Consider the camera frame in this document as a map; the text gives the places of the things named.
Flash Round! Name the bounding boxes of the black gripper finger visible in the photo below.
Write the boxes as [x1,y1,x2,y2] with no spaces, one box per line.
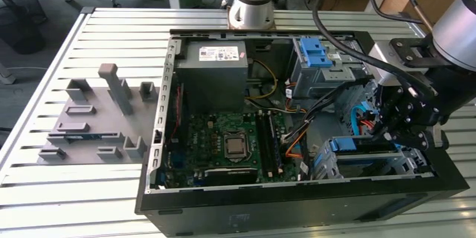
[372,85,415,139]
[384,127,435,150]

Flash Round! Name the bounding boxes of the hard disk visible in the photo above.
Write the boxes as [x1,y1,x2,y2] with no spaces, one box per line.
[332,135,401,156]

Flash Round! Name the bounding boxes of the metal disk bay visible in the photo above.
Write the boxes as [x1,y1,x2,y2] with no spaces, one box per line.
[321,134,428,179]

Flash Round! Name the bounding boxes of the metal drive cage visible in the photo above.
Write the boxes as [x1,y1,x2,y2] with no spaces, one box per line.
[289,37,375,101]

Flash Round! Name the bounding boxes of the blue plastic drive latch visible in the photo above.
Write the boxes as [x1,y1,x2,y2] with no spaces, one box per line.
[300,38,333,69]

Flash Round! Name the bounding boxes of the black RAM slot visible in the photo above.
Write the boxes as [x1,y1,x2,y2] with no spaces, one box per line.
[255,111,272,178]

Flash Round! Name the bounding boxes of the silver CPU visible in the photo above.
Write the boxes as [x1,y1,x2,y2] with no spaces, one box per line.
[224,137,247,157]

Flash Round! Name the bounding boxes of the CPU socket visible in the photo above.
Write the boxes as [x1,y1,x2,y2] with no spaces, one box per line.
[221,130,252,163]

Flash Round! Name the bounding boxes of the black open PC case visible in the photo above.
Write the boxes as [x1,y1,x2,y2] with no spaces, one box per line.
[133,28,471,236]

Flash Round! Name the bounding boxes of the grey power supply unit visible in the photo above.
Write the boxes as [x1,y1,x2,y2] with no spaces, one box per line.
[175,40,249,113]

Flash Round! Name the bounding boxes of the black graphics card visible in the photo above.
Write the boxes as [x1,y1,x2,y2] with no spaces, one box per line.
[203,167,260,187]

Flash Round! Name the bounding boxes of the green motherboard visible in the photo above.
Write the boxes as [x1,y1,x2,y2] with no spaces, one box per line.
[163,111,299,187]

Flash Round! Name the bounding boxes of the grey parts rack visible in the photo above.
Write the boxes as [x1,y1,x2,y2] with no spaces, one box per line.
[36,64,161,166]

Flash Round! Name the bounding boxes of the RAM stick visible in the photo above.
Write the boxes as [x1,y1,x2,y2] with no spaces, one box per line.
[63,134,104,140]

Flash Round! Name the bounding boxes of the black mesh waste bin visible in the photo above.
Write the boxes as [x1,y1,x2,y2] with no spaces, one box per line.
[0,0,48,55]

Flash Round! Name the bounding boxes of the grey desk foot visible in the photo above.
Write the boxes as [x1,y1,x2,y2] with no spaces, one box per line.
[0,62,17,85]

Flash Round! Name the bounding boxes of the silver camera bracket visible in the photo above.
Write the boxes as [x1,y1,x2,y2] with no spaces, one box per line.
[433,128,449,149]

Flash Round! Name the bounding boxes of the blue data wire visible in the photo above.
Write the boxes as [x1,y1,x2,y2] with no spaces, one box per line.
[349,103,377,138]

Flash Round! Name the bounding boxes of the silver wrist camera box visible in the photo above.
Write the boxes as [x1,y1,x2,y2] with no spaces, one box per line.
[368,42,407,86]

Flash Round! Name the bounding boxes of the black wire bundle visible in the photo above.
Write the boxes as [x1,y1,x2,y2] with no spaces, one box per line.
[288,77,376,145]

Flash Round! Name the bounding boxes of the red wires with white plug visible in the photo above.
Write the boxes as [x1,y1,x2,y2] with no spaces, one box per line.
[283,79,309,114]

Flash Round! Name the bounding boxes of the orange wires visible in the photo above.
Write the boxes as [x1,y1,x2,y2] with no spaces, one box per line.
[285,140,304,158]

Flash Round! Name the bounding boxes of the black grey power wires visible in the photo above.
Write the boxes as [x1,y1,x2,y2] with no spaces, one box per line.
[245,97,309,115]

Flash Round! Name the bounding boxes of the yellow wire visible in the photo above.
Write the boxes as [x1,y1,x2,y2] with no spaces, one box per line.
[245,59,279,100]

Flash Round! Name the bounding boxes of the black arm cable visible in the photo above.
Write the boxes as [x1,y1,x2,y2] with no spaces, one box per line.
[311,0,440,96]

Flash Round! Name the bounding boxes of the red black twisted wire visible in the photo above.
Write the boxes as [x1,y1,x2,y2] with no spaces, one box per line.
[175,83,184,142]

